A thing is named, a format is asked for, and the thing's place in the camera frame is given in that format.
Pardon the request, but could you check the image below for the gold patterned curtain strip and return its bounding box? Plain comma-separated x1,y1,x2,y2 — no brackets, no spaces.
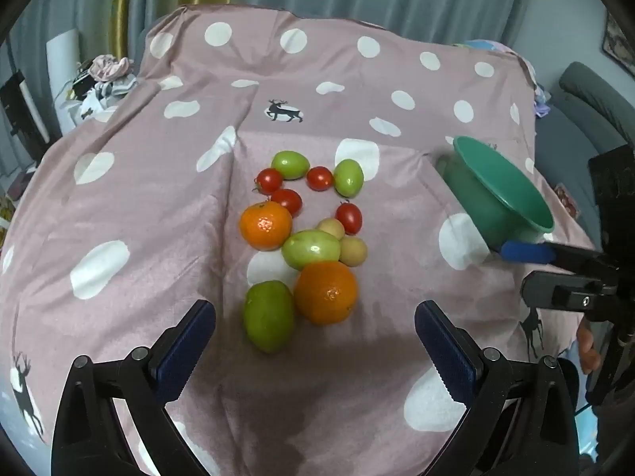
108,0,234,60

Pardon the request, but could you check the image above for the large green mango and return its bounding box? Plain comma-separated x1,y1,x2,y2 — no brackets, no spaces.
242,280,296,354

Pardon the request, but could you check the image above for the grey sofa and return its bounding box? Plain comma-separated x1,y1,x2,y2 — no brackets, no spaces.
533,62,635,239

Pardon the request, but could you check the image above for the person's right hand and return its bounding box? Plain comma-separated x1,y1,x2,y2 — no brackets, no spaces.
575,315,603,376

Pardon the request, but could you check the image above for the pink polka dot blanket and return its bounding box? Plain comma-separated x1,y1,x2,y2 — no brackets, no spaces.
0,4,601,476

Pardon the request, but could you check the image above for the green plastic basin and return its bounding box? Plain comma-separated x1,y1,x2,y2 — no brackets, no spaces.
437,135,555,257

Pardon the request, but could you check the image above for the pile of clothes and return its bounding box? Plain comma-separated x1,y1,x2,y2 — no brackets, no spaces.
54,54,142,125

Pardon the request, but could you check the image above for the pale green mango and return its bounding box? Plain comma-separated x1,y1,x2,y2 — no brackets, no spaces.
282,228,342,271

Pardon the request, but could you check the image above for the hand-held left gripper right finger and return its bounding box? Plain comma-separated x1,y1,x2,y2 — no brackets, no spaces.
414,300,581,476

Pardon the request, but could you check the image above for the large orange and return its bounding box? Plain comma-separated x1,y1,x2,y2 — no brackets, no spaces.
294,261,359,326

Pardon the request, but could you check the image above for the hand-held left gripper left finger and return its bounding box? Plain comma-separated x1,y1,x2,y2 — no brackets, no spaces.
51,299,219,476

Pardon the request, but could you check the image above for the red cherry tomato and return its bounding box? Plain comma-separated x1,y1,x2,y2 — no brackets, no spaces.
254,168,285,195
306,166,335,192
335,200,364,236
270,189,303,218

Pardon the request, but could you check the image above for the framed wall picture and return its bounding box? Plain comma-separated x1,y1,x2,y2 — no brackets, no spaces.
602,10,635,77

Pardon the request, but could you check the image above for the small yellow longan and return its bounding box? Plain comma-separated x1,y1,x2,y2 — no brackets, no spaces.
317,217,346,240
339,236,369,265

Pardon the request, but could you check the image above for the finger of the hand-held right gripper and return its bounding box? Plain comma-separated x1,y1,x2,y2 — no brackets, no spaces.
500,240,621,277
520,270,621,311

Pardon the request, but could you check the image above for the purple cloth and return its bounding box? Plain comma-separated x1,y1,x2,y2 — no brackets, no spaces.
532,86,552,119

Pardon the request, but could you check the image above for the small mandarin orange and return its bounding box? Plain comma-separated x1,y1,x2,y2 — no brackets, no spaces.
239,200,293,252

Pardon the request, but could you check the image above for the small green mango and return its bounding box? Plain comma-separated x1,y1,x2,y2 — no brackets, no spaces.
333,159,365,198
271,151,311,180

